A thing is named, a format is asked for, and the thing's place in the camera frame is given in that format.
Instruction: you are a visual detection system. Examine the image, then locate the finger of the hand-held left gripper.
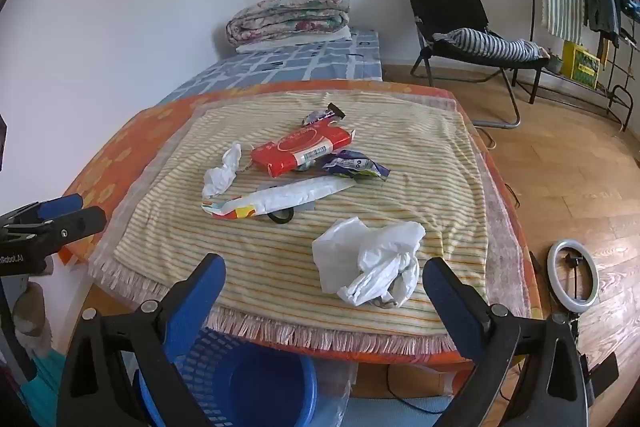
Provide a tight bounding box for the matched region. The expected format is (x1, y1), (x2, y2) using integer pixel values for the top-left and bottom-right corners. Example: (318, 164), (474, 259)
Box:
(0, 194), (85, 230)
(0, 207), (107, 258)

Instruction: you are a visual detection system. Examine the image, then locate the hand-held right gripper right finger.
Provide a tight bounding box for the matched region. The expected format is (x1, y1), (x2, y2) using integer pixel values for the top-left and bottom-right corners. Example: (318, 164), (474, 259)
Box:
(422, 257), (591, 427)

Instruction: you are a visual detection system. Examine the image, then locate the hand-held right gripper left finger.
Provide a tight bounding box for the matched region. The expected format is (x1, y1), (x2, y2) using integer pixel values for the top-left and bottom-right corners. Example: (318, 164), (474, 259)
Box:
(56, 253), (228, 427)

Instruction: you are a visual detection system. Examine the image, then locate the red wet wipes pack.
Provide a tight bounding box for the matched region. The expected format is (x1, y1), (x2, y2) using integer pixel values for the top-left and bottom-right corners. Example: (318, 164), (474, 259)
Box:
(251, 125), (356, 178)

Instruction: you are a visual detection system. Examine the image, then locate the person's left hand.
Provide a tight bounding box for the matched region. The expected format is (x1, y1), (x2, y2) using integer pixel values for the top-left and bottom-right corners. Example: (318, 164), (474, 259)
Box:
(12, 281), (52, 355)

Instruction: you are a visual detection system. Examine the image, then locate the blue plastic basket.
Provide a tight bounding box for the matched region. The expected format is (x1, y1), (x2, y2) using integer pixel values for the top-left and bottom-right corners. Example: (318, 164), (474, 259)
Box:
(134, 327), (261, 427)

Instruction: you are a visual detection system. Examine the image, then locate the orange floral blanket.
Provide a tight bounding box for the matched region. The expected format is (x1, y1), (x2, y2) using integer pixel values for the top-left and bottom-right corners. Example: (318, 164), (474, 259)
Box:
(57, 79), (543, 368)

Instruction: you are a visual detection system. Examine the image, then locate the crumpled white plastic bag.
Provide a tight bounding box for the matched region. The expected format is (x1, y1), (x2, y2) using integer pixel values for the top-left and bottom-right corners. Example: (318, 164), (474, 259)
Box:
(312, 217), (426, 308)

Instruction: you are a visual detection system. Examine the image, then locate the blue plastic basin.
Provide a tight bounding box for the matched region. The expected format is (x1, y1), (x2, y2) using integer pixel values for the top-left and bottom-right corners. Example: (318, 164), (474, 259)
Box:
(220, 344), (318, 427)

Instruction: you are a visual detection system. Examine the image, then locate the crumpled white tissue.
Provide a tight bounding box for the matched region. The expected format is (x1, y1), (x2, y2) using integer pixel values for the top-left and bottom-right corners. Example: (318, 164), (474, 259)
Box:
(202, 142), (243, 198)

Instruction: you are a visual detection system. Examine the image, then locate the long white plastic wrapper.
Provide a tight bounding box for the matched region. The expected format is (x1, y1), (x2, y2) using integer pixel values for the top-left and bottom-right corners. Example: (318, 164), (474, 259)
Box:
(201, 177), (353, 220)

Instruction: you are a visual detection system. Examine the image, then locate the yellow striped fringed towel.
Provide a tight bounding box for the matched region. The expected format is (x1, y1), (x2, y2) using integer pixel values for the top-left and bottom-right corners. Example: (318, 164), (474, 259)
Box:
(89, 91), (532, 355)

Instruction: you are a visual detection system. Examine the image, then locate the purple snack wrapper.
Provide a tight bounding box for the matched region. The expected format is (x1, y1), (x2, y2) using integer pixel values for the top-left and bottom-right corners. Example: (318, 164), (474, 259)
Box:
(321, 149), (392, 182)

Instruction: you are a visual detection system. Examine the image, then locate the black stand base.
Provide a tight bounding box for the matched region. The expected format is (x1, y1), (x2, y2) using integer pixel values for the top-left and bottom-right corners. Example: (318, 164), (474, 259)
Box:
(580, 352), (621, 408)

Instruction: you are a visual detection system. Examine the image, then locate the chocolate bar wrapper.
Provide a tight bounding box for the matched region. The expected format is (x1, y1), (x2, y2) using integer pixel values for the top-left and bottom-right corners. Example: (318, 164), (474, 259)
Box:
(301, 103), (347, 126)

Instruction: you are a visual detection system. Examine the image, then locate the blue checked bed sheet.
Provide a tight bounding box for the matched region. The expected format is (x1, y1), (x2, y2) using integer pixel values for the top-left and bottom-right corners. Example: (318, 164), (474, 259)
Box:
(155, 27), (385, 108)

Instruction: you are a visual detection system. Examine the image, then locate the striped cloth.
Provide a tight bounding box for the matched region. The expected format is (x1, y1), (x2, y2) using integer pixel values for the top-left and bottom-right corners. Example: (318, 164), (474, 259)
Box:
(434, 28), (548, 64)

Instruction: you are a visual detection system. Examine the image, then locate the black metal drying rack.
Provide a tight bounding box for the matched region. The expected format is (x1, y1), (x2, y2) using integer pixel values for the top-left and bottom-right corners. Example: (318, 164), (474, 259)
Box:
(520, 0), (640, 132)

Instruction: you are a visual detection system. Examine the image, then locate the yellow box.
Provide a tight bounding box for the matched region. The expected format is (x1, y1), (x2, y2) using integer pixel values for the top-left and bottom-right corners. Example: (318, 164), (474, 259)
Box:
(561, 41), (601, 88)

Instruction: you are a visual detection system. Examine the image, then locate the folded floral quilt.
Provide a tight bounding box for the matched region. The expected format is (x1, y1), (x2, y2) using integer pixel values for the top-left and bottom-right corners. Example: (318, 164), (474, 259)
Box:
(226, 0), (351, 46)

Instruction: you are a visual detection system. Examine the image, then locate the black folding chair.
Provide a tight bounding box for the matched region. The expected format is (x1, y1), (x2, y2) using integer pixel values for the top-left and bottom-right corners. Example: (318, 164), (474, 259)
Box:
(402, 0), (551, 128)

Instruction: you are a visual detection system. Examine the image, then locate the hanging dark garment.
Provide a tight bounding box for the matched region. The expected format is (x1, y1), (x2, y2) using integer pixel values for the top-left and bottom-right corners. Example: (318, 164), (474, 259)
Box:
(582, 0), (623, 44)

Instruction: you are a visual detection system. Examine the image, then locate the white ring light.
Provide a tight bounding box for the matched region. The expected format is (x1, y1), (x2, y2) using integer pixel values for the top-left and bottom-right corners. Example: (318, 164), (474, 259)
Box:
(546, 239), (598, 315)

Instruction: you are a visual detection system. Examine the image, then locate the black cable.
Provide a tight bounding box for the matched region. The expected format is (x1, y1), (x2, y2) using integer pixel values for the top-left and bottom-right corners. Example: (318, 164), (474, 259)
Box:
(386, 363), (453, 414)

